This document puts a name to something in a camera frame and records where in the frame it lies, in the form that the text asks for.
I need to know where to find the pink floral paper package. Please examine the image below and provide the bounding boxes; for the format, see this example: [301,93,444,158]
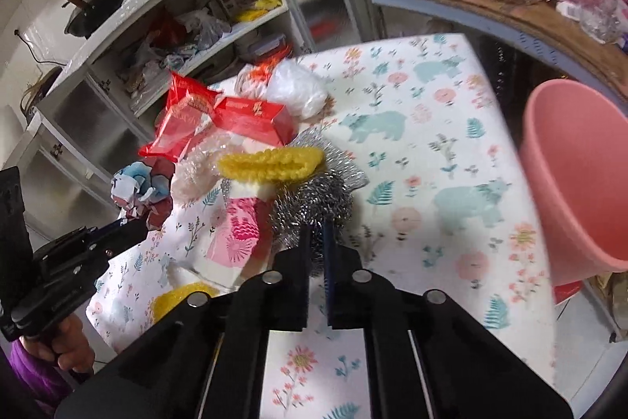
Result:
[168,181,275,291]

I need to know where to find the steel wool scrubber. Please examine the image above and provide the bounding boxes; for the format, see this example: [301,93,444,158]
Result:
[270,171,353,253]

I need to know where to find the yellow chenille cloth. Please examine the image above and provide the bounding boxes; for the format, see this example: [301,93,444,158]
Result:
[217,147,325,183]

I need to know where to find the blue red wrapper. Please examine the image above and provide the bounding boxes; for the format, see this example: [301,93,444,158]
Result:
[111,157,175,231]

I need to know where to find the clear plastic wrap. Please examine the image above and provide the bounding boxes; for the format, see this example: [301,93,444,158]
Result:
[170,132,244,205]

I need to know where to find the red rectangular carton box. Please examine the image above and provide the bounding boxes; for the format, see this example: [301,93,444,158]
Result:
[211,97,298,147]

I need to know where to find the white plastic bag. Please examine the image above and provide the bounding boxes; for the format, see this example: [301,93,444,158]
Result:
[265,60,328,119]

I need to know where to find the red plastic snack wrapper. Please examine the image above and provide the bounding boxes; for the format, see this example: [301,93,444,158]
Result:
[139,71,221,163]

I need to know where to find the yellow sponge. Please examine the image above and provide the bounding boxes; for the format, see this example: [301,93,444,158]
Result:
[149,282,219,323]

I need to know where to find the silver metallic scouring cloth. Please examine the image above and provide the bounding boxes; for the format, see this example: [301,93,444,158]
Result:
[288,128,369,192]

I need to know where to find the orange white bag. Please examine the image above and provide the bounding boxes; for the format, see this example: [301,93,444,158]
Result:
[234,57,281,100]

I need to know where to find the purple sleeve forearm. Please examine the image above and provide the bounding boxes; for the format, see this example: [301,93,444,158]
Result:
[1,340,72,418]

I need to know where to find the pink plastic trash bucket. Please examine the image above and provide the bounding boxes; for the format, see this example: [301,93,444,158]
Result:
[519,80,627,286]

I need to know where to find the white kitchen cabinet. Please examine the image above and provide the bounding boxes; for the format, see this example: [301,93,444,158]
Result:
[1,0,365,246]

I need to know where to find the person's left hand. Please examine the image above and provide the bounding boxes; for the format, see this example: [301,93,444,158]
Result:
[20,314,95,373]

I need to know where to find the floral bear tablecloth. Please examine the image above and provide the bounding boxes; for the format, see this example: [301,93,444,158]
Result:
[86,34,556,418]

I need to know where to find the cardboard covered shelf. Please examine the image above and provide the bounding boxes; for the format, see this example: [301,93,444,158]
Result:
[371,0,627,111]

